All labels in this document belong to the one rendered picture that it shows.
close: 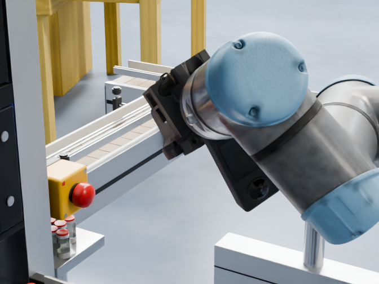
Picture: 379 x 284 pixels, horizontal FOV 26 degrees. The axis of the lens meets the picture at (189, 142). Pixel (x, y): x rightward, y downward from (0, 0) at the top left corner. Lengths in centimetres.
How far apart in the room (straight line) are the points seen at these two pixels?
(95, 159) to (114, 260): 153
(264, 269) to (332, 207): 136
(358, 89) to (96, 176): 84
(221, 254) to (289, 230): 127
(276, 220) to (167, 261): 55
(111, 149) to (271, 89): 103
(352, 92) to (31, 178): 59
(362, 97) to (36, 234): 64
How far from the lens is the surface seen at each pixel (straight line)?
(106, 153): 163
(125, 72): 204
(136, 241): 323
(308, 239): 196
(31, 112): 121
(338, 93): 80
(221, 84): 64
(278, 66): 65
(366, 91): 80
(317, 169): 67
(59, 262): 136
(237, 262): 206
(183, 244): 320
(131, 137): 170
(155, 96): 84
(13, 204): 122
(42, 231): 129
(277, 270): 202
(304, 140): 67
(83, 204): 130
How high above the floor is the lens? 156
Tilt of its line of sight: 22 degrees down
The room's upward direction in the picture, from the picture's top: straight up
